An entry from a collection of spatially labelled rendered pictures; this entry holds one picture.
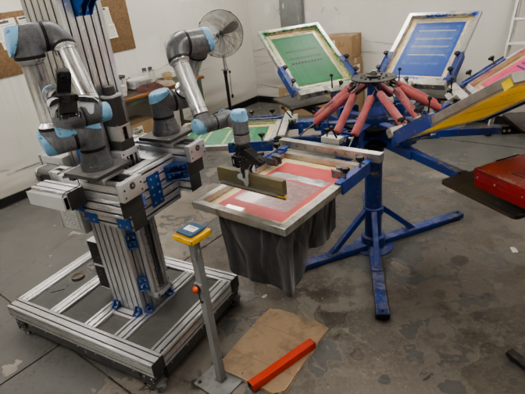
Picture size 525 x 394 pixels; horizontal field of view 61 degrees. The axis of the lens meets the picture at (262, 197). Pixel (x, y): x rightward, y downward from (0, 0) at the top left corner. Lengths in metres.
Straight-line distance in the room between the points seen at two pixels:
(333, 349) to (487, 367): 0.81
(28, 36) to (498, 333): 2.79
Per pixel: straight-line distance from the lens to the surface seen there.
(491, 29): 6.25
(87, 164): 2.17
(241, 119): 2.02
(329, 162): 2.60
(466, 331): 2.97
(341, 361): 2.71
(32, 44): 2.05
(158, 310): 2.90
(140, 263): 2.72
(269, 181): 2.05
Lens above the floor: 1.97
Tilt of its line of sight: 26 degrees down
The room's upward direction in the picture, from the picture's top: 7 degrees counter-clockwise
